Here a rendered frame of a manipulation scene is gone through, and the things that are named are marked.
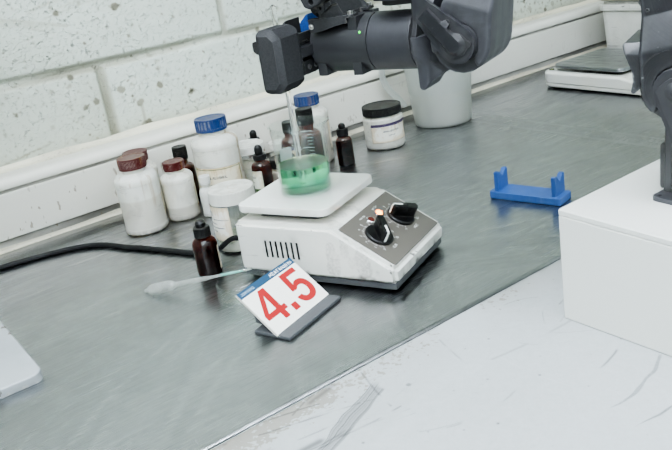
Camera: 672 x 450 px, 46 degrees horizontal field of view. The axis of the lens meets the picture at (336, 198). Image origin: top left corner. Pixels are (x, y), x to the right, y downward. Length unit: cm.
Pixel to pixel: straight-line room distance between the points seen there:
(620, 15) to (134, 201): 113
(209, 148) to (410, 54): 48
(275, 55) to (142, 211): 44
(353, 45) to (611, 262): 31
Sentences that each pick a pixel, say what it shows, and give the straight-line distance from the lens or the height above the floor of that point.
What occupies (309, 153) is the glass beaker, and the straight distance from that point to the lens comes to 87.
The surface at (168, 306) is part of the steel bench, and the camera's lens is 90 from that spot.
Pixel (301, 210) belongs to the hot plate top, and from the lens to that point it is 85.
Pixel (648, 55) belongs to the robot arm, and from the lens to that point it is 68.
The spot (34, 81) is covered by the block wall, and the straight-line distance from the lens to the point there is 125.
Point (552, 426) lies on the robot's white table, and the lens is 63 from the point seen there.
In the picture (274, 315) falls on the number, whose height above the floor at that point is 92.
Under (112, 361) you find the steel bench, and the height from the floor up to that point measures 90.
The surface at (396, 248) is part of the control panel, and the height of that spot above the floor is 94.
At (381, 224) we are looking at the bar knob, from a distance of 84.
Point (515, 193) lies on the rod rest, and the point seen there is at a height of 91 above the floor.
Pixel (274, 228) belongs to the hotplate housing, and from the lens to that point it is 87.
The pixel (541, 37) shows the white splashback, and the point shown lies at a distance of 181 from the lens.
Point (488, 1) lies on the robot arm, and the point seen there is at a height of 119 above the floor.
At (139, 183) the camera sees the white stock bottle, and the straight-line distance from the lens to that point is 112.
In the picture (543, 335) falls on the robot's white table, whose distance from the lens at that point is 74.
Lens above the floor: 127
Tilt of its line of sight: 19 degrees down
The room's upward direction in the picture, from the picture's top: 9 degrees counter-clockwise
